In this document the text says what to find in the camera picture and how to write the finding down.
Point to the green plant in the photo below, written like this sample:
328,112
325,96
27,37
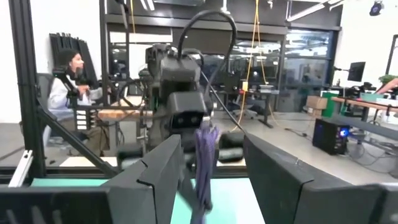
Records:
387,78

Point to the green box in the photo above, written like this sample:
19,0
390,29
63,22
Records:
329,105

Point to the stack of black panels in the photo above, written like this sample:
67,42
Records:
84,56

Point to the black ceiling spotlight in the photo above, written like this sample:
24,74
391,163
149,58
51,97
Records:
376,7

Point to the wooden desk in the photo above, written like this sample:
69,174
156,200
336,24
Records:
124,113

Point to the small black monitor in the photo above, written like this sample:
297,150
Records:
356,71

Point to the person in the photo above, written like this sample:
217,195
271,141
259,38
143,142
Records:
62,93

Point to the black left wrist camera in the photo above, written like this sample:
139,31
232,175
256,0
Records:
186,105

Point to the cardboard box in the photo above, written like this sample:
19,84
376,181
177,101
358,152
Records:
316,102

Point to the black metal rig frame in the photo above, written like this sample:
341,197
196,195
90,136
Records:
104,46

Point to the black rig frame post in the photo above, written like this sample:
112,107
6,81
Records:
25,77

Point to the black computer tower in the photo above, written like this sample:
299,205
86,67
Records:
326,137

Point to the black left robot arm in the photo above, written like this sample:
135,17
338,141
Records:
180,74

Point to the grey office chair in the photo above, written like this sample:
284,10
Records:
45,87

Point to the purple cloth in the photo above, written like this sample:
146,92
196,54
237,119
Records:
205,155

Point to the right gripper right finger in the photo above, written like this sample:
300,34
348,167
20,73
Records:
280,186

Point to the aluminium bar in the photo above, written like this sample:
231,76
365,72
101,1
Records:
20,169

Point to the long wooden table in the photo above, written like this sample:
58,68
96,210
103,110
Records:
357,102

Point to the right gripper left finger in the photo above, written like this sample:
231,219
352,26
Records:
149,186

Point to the black rounded block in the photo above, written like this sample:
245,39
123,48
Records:
231,144
129,155

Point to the red bar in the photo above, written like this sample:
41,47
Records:
388,86

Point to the black desk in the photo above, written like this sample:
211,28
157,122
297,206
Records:
255,91

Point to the black diagonal frame strut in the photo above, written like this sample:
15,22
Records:
77,143

